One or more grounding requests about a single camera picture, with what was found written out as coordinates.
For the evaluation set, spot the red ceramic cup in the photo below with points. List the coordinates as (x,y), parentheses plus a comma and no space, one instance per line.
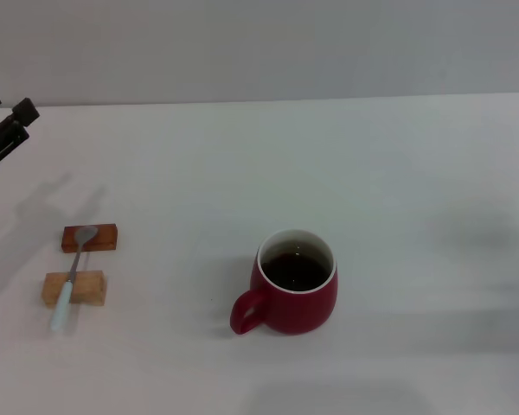
(294,309)

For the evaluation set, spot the dark brown wooden block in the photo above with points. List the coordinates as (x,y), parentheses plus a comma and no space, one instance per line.
(106,238)

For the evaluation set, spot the light tan wooden block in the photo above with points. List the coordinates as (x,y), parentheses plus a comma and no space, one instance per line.
(88,287)

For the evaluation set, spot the dark coffee liquid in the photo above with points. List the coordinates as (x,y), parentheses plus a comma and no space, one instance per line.
(295,272)

